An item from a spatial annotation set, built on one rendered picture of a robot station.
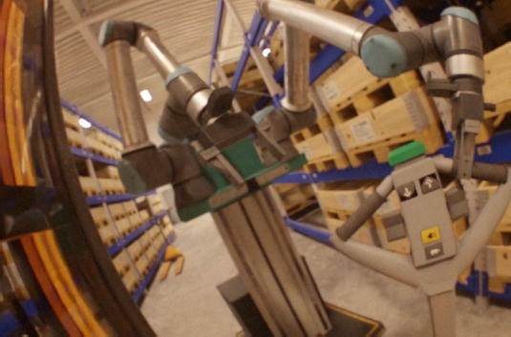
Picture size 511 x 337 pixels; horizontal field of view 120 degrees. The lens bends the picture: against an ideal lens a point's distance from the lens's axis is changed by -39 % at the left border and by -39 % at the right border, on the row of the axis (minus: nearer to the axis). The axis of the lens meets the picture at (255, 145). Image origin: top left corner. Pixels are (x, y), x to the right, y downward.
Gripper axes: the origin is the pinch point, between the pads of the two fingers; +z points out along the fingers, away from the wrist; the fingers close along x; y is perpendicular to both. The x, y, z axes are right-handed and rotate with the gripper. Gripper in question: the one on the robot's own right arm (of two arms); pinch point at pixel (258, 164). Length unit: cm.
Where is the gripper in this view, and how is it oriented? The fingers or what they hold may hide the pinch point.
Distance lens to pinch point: 53.9
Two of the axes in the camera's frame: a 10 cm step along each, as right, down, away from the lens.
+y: -2.9, 6.2, 7.3
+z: 6.6, 6.8, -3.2
